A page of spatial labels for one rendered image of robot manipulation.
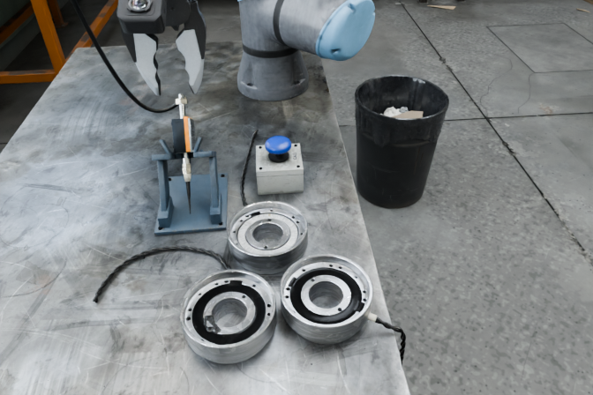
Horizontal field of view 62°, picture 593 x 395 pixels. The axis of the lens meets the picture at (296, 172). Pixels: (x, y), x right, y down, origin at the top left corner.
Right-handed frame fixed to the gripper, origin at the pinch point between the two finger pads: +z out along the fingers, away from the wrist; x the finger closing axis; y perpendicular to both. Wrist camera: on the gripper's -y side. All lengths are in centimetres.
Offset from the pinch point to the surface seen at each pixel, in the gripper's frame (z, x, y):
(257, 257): 14.4, -9.4, -18.0
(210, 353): 15.2, -4.2, -30.0
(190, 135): 6.1, -1.3, -2.3
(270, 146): 10.9, -12.2, 0.8
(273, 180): 15.4, -12.2, -1.6
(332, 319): 15.2, -17.3, -27.2
